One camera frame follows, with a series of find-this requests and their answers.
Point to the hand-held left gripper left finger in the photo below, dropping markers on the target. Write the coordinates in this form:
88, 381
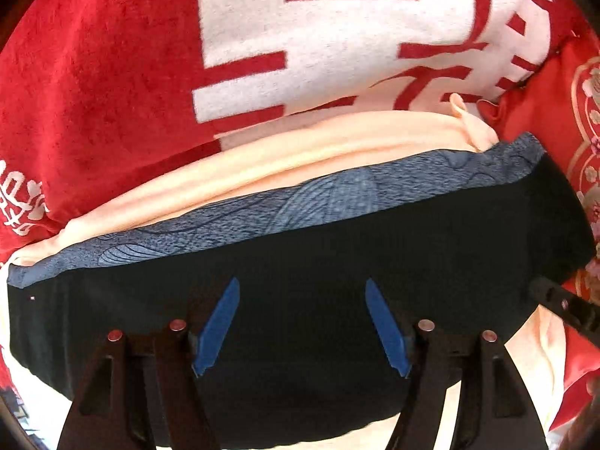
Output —
216, 328

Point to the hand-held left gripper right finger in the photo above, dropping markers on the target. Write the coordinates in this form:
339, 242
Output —
386, 333

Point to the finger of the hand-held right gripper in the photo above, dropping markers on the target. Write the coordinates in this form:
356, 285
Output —
565, 307

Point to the black pants with blue cuffs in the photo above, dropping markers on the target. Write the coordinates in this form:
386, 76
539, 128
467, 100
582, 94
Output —
304, 253

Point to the peach fleece blanket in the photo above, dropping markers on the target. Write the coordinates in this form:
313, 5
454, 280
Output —
281, 150

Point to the red floral cloth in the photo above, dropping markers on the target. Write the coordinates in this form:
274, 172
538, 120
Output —
576, 117

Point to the red and white printed blanket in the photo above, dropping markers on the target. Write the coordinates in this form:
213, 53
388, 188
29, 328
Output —
103, 79

